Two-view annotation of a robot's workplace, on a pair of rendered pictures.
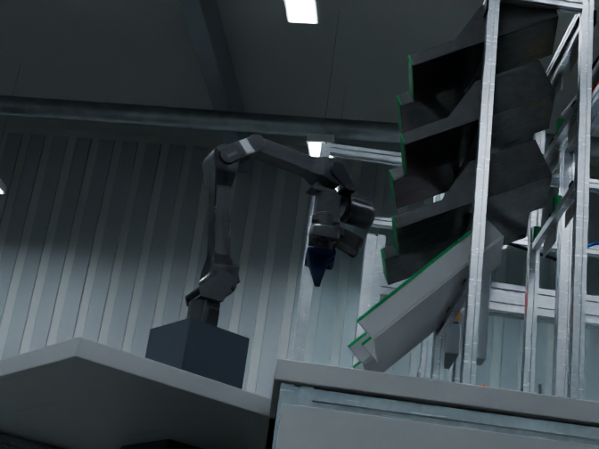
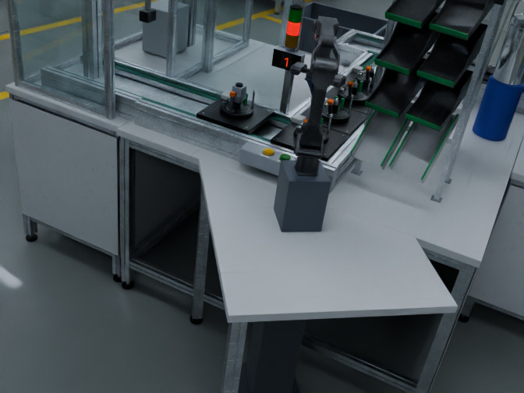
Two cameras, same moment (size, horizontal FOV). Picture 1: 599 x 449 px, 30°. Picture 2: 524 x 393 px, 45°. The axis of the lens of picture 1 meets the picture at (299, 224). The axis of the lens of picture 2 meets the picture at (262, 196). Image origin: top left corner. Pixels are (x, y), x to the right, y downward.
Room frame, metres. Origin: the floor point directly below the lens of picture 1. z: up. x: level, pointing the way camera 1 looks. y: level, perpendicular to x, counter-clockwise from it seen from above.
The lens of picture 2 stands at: (1.50, 1.86, 2.08)
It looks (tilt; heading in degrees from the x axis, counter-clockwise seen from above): 33 degrees down; 293
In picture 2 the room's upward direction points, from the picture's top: 8 degrees clockwise
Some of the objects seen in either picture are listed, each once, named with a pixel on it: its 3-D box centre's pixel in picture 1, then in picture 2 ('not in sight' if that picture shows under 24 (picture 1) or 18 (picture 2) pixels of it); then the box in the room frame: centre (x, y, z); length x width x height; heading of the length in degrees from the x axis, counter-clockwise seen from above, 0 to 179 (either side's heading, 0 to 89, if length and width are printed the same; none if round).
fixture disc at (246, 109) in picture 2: not in sight; (236, 109); (2.55, -0.25, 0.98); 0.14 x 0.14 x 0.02
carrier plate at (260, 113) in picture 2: not in sight; (236, 114); (2.55, -0.25, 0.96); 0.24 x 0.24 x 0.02; 0
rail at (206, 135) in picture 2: not in sight; (231, 142); (2.49, -0.10, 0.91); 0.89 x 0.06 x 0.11; 0
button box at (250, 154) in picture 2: not in sight; (267, 159); (2.30, -0.04, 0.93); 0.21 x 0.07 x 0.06; 0
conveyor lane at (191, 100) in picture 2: not in sight; (246, 125); (2.51, -0.27, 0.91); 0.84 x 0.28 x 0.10; 0
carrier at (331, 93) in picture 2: not in sight; (354, 89); (2.22, -0.74, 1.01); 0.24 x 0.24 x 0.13; 0
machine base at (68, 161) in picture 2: not in sight; (152, 135); (3.28, -0.70, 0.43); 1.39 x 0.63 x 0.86; 90
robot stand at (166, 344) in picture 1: (191, 383); (301, 196); (2.08, 0.16, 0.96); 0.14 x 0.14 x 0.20; 37
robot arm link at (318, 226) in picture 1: (323, 234); (319, 66); (2.16, -0.05, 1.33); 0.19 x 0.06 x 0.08; 0
